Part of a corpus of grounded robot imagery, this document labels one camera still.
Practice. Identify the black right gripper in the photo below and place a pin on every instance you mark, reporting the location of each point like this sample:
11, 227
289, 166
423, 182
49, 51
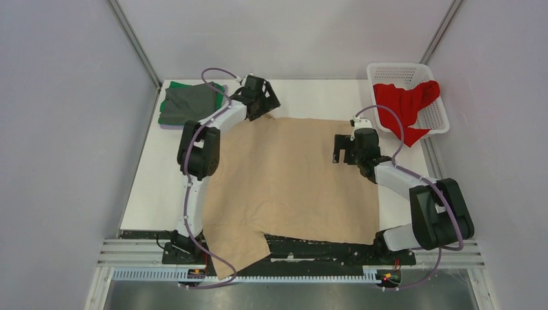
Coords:
343, 141

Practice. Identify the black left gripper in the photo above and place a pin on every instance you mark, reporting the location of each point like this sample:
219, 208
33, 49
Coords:
271, 103

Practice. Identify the beige t shirt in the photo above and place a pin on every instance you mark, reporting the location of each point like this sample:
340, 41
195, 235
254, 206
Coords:
276, 176

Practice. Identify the red t shirt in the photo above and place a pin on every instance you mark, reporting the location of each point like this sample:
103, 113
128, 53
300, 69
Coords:
406, 105

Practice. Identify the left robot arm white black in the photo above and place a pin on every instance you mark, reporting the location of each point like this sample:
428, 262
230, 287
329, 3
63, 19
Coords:
199, 157

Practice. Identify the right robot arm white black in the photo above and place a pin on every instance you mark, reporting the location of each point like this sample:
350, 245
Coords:
439, 214

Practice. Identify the green folded t shirt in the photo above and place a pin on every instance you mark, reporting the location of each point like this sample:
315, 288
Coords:
219, 96

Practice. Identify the white plastic laundry basket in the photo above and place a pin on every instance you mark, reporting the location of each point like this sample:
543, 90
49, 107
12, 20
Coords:
408, 76

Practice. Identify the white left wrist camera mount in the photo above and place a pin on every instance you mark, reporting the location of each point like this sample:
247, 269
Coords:
241, 80

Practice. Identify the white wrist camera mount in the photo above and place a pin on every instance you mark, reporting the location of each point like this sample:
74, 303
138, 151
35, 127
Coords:
359, 123
241, 80

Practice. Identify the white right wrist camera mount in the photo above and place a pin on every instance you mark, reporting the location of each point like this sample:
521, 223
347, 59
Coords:
359, 123

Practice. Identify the right corner aluminium post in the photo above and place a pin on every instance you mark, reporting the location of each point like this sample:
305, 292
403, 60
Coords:
450, 14

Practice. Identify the corner aluminium post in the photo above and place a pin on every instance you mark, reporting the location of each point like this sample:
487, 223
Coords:
134, 42
450, 14

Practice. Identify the left corner aluminium post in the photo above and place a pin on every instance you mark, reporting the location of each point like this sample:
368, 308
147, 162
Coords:
134, 42

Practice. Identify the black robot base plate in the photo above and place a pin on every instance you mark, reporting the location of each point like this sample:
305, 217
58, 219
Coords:
287, 256

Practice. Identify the aluminium frame rails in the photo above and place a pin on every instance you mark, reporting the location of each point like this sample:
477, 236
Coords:
146, 253

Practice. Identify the white slotted cable duct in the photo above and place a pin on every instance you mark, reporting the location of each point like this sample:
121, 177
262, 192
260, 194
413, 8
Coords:
180, 274

